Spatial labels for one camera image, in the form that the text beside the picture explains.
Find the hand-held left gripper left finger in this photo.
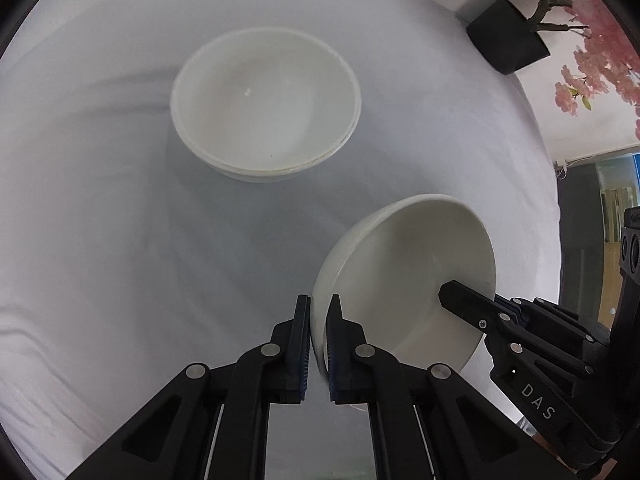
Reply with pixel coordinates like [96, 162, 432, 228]
[64, 294, 313, 480]

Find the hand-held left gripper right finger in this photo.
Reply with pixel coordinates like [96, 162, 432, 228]
[325, 294, 577, 480]

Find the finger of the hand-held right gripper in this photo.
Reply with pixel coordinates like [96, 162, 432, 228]
[509, 296, 612, 347]
[437, 280, 597, 380]

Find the white ceramic bowl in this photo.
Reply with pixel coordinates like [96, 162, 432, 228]
[310, 193, 497, 402]
[169, 27, 362, 172]
[199, 105, 363, 184]

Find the dark grey panel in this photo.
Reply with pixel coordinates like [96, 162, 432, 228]
[558, 162, 625, 330]

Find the white tablecloth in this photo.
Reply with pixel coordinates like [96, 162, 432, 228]
[0, 0, 562, 480]

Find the black square plant pot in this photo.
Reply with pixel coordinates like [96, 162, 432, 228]
[465, 0, 551, 76]

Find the pink cherry blossom tree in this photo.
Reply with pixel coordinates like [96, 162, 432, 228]
[525, 0, 640, 142]

